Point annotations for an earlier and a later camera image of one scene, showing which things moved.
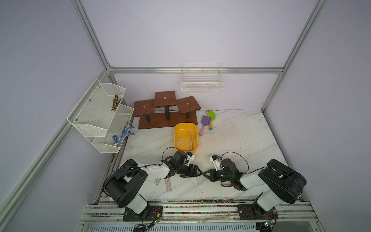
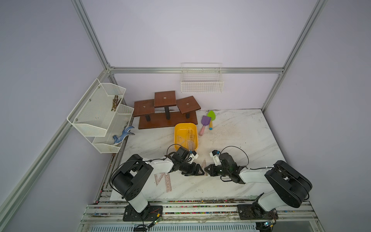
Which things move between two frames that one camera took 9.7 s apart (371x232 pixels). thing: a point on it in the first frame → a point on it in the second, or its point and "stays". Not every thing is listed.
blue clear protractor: (200, 180) → (191, 144)
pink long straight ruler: (168, 184) stays
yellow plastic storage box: (186, 137) stays
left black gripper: (190, 174) stays
